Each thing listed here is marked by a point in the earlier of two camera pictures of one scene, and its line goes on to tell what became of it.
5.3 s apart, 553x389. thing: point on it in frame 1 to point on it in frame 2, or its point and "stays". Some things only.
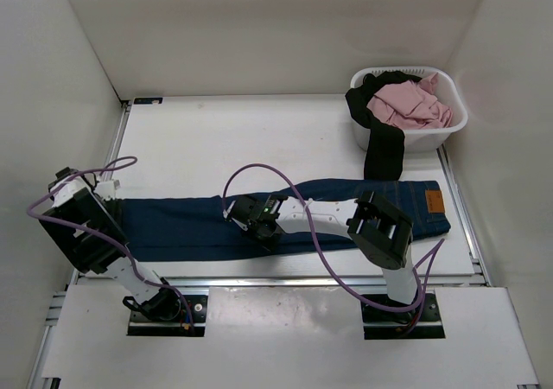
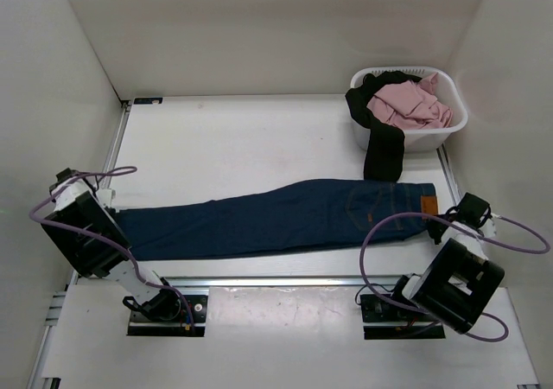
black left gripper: x=116 y=210 stays
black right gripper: x=270 y=243 to x=434 y=232
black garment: x=384 y=150 stays
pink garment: x=412 y=105 stays
